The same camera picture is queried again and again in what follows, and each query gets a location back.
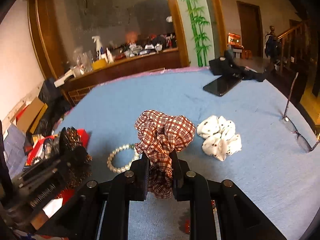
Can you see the black smartphone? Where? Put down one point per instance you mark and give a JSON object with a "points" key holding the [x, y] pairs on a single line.
{"points": [[222, 85]]}

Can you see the red white plaid scrunchie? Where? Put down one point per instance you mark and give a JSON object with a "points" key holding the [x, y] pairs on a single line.
{"points": [[160, 134]]}

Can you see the cardboard box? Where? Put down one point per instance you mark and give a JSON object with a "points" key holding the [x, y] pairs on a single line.
{"points": [[29, 118]]}

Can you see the small white pump bottle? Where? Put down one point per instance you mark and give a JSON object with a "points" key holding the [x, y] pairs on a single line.
{"points": [[109, 56]]}

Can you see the glass pitcher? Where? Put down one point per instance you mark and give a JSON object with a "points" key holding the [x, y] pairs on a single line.
{"points": [[83, 60]]}

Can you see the black pouch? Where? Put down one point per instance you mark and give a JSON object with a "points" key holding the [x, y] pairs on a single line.
{"points": [[225, 65]]}

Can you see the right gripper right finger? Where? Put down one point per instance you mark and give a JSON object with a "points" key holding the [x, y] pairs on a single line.
{"points": [[218, 210]]}

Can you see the wooden stair railing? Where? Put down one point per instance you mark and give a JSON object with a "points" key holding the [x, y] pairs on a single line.
{"points": [[294, 51]]}

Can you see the blue tablecloth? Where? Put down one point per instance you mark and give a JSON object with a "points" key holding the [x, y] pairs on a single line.
{"points": [[271, 169]]}

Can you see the black beaded hair clip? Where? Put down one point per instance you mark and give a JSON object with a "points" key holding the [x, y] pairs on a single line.
{"points": [[76, 161]]}

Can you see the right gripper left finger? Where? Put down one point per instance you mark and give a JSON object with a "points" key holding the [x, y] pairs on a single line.
{"points": [[101, 210]]}

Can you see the wooden counter shelf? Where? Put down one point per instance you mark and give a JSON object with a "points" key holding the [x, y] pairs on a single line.
{"points": [[76, 88]]}

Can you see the white spray bottle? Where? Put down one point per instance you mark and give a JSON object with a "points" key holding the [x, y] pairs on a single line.
{"points": [[99, 47]]}

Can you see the brown wooden door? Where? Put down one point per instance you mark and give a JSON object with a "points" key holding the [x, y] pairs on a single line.
{"points": [[251, 28]]}

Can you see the white dotted scrunchie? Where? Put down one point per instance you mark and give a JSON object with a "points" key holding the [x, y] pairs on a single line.
{"points": [[220, 137]]}

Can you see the red jewelry tray box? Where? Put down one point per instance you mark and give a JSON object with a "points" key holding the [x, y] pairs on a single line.
{"points": [[66, 169]]}

